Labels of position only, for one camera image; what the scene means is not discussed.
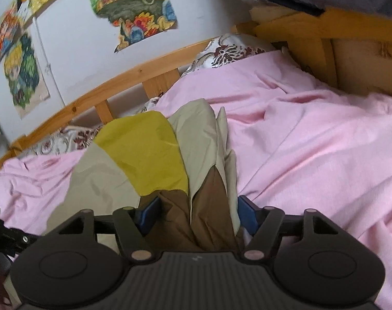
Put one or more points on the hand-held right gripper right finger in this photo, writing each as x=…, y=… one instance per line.
x=247, y=216

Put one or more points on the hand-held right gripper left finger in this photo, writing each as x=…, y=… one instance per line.
x=150, y=217

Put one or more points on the yellow brown beige jacket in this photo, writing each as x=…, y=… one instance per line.
x=150, y=155

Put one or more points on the floral satin quilt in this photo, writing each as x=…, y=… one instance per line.
x=73, y=137

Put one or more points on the blond cartoon child poster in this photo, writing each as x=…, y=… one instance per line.
x=23, y=71

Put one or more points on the pink bed sheet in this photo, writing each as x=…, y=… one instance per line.
x=305, y=135

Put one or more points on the wooden bed frame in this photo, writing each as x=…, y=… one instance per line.
x=312, y=35

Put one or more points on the floral satin pillow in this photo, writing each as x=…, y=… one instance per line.
x=228, y=50

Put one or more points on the red-haired cartoon poster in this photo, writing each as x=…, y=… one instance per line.
x=3, y=34

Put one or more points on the torn colourful landscape poster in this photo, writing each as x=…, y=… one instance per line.
x=134, y=6

